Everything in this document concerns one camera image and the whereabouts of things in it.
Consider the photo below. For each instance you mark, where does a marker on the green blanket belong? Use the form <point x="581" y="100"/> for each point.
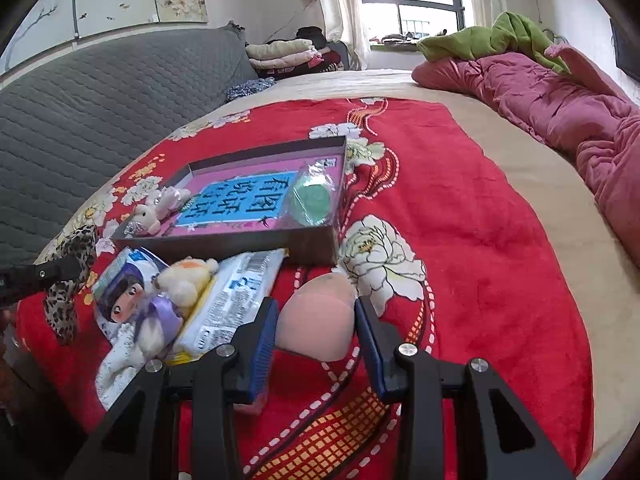
<point x="515" y="31"/>

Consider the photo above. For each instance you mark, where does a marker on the pink quilt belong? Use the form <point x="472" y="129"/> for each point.
<point x="550" y="101"/>

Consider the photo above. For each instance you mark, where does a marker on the leopard print cloth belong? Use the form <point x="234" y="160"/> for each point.
<point x="60" y="306"/>

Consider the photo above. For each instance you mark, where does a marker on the white and yellow tissue packet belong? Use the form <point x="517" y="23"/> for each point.
<point x="231" y="300"/>

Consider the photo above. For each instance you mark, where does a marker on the red floral blanket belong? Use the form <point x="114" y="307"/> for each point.
<point x="475" y="260"/>

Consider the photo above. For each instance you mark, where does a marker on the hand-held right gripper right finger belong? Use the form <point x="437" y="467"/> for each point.
<point x="367" y="347"/>

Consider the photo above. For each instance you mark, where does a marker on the grey quilted headboard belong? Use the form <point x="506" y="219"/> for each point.
<point x="100" y="110"/>

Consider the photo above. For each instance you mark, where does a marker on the blue patterned cloth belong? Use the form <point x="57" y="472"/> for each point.
<point x="250" y="89"/>

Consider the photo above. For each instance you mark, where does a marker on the pink and blue picture book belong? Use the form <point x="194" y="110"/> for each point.
<point x="225" y="201"/>

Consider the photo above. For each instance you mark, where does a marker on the black television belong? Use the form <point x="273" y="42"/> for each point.
<point x="628" y="55"/>

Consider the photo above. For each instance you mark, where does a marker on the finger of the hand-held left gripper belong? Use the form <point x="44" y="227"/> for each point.
<point x="40" y="276"/>

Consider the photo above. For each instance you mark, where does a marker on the green towel packet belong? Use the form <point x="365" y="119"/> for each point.
<point x="310" y="201"/>

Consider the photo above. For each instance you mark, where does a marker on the window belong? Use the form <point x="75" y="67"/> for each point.
<point x="430" y="16"/>

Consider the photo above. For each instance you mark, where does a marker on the grey clothes heap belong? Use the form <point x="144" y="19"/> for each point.
<point x="395" y="38"/>

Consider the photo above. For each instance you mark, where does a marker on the brown cardboard box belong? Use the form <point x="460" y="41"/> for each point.
<point x="310" y="251"/>

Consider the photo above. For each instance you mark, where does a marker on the blue cartoon wipes packet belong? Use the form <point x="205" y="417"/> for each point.
<point x="122" y="291"/>

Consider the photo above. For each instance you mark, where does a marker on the pink makeup sponge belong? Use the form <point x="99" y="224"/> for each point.
<point x="310" y="321"/>

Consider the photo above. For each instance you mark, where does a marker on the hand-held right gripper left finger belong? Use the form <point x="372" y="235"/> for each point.
<point x="265" y="347"/>

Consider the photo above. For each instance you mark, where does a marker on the pile of folded clothes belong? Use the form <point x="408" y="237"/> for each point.
<point x="280" y="52"/>

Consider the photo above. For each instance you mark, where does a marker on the teddy bear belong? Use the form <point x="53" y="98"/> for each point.
<point x="186" y="280"/>

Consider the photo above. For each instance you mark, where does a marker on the pink plush pig toy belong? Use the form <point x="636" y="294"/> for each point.
<point x="147" y="217"/>

